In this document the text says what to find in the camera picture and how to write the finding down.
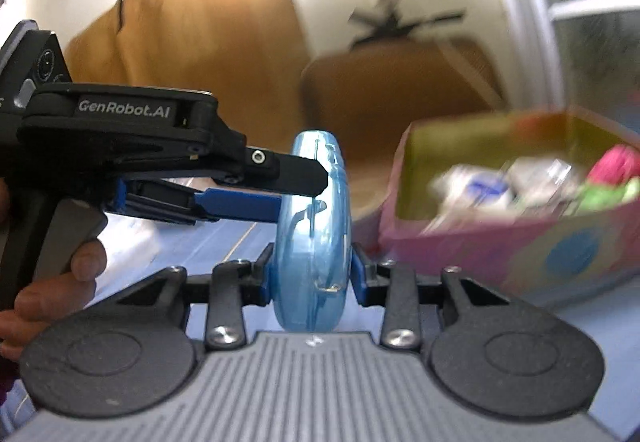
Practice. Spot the brown chair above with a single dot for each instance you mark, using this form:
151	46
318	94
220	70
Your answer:
400	96

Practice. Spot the black tape strips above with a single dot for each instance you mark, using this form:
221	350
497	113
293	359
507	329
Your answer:
395	24

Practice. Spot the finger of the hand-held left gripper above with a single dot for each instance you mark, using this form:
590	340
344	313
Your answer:
235	207
290	174

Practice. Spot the green crumpled item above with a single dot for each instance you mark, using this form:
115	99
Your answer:
600	197

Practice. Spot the pink cardboard box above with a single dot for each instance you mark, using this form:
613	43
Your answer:
475	247

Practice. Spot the white packet with blue label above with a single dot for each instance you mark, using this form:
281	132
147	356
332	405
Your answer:
475	184

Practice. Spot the person's left hand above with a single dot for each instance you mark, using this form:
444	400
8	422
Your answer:
50	302

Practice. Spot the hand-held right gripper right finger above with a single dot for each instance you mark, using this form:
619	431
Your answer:
357	272

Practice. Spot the blue blanket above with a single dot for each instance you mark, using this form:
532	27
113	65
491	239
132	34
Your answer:
165	242

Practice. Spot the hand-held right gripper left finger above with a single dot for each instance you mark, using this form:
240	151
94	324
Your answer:
265	279

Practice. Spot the pink crocheted pouch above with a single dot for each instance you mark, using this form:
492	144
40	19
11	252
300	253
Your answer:
612	164

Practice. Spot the brown cardboard sheet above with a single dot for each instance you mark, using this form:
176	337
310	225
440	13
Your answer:
200	31

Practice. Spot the blue plastic case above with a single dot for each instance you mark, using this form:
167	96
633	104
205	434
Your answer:
315	222

